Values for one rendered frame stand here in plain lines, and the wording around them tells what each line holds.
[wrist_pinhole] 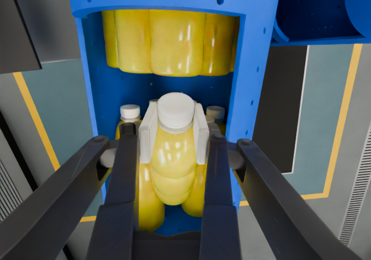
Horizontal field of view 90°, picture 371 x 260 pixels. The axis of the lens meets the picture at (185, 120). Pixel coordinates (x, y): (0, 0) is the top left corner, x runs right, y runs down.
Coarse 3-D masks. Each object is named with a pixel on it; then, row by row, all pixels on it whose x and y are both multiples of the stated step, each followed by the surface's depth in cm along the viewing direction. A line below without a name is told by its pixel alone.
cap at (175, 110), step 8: (168, 96) 20; (176, 96) 20; (184, 96) 20; (160, 104) 19; (168, 104) 19; (176, 104) 19; (184, 104) 19; (192, 104) 19; (160, 112) 18; (168, 112) 18; (176, 112) 18; (184, 112) 18; (192, 112) 19; (160, 120) 19; (168, 120) 18; (176, 120) 18; (184, 120) 18; (176, 128) 19
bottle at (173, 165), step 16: (160, 128) 21; (192, 128) 21; (160, 144) 20; (176, 144) 20; (192, 144) 21; (160, 160) 21; (176, 160) 21; (192, 160) 22; (160, 176) 24; (176, 176) 23; (192, 176) 26; (160, 192) 29; (176, 192) 27
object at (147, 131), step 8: (152, 104) 19; (152, 112) 17; (144, 120) 15; (152, 120) 16; (144, 128) 13; (152, 128) 16; (144, 136) 13; (152, 136) 16; (144, 144) 14; (152, 144) 16; (144, 152) 14; (144, 160) 14
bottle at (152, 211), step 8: (144, 168) 33; (144, 176) 33; (144, 184) 34; (152, 184) 34; (144, 192) 34; (152, 192) 35; (144, 200) 35; (152, 200) 35; (144, 208) 36; (152, 208) 36; (160, 208) 38; (144, 216) 36; (152, 216) 37; (160, 216) 38; (144, 224) 37; (152, 224) 38; (160, 224) 39
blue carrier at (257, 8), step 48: (96, 0) 18; (144, 0) 16; (192, 0) 16; (240, 0) 17; (96, 48) 31; (240, 48) 20; (96, 96) 32; (144, 96) 45; (192, 96) 47; (240, 96) 22; (240, 192) 32
